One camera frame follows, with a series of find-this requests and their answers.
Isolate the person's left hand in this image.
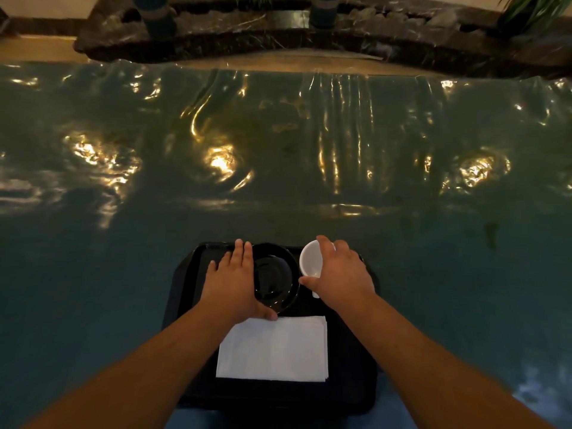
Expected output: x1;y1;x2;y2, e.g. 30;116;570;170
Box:
200;239;279;325

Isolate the person's right hand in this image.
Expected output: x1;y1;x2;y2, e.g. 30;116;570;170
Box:
298;235;377;314

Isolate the white cup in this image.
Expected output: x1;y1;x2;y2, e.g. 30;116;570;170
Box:
299;240;324;299

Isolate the black bowl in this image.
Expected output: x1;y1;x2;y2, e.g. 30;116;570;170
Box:
251;243;301;314

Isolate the person's left forearm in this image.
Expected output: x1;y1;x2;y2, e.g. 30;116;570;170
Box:
21;304;252;429

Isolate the person's right forearm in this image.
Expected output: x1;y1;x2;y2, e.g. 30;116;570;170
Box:
330;294;544;429

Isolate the white folded napkin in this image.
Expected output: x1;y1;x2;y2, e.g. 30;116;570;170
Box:
216;315;330;383

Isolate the black plastic tray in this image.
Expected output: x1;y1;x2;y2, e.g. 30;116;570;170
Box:
162;241;381;414

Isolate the green plastic table cover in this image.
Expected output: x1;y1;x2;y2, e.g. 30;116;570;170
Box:
0;59;572;429

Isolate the dark stone planter ledge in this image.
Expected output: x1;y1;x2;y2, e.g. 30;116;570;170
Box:
73;0;572;80

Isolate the striped green pillar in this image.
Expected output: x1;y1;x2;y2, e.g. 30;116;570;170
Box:
130;0;178;39
309;0;344;30

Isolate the green leafy plant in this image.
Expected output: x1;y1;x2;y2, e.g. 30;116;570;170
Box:
497;0;572;28

